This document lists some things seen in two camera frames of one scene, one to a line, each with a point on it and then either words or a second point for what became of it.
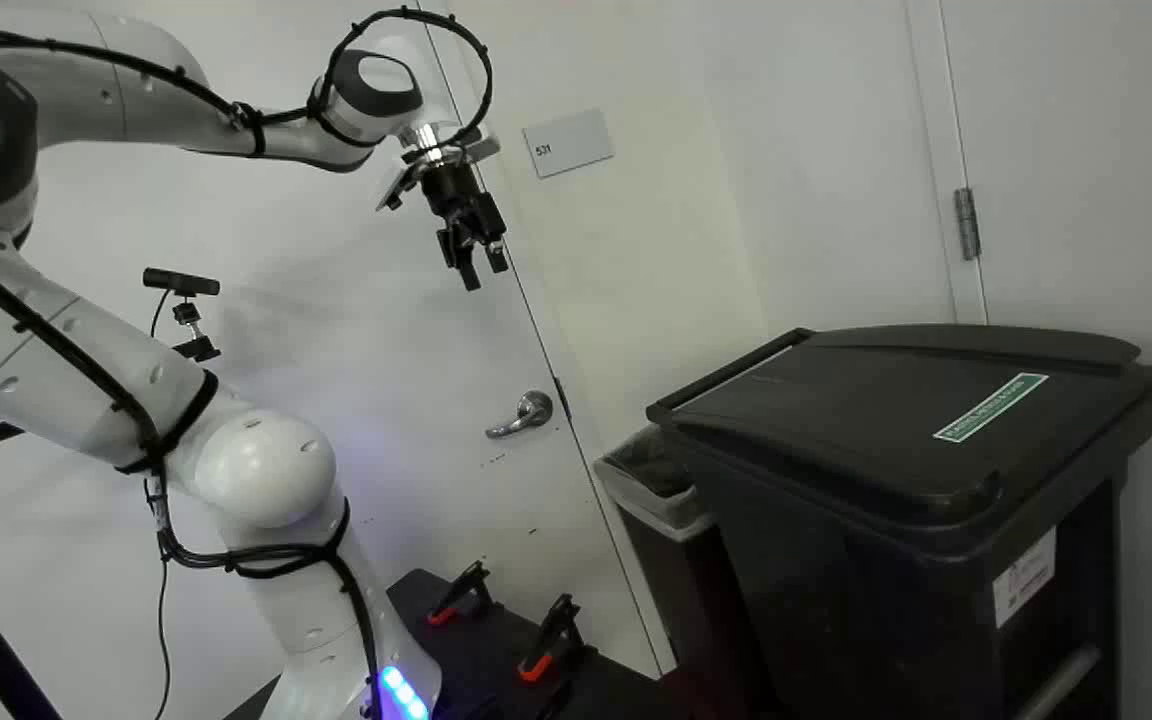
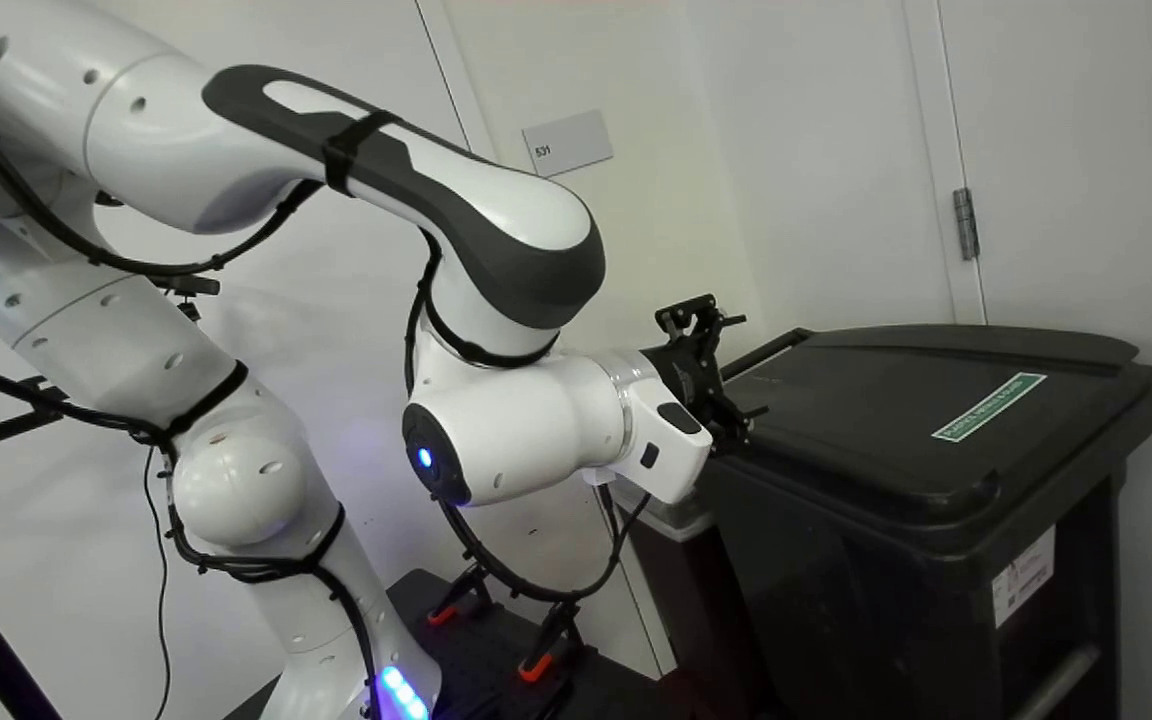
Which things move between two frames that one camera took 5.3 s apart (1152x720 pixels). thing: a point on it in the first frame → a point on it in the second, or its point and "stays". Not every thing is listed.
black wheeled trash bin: x=923 y=520 stays
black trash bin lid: x=955 y=423 stays
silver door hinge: x=970 y=228 stays
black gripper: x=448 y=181 → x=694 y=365
